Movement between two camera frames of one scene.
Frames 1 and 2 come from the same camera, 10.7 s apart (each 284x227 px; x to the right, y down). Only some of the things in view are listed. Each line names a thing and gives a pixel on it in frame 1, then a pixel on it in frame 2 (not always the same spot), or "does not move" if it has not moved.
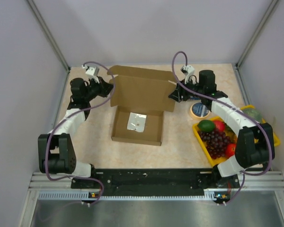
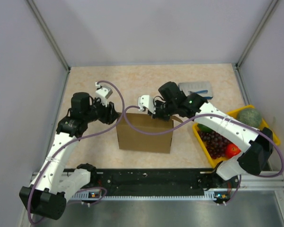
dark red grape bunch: x=216 y=142 does not move
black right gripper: x=179 y=91 → x=157 y=115
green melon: x=254 y=114 does not move
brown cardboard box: x=140 y=97 → x=129 y=139
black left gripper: x=105 y=88 → x=110 y=114
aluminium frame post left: x=48 y=34 does not move
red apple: x=230 y=150 does not move
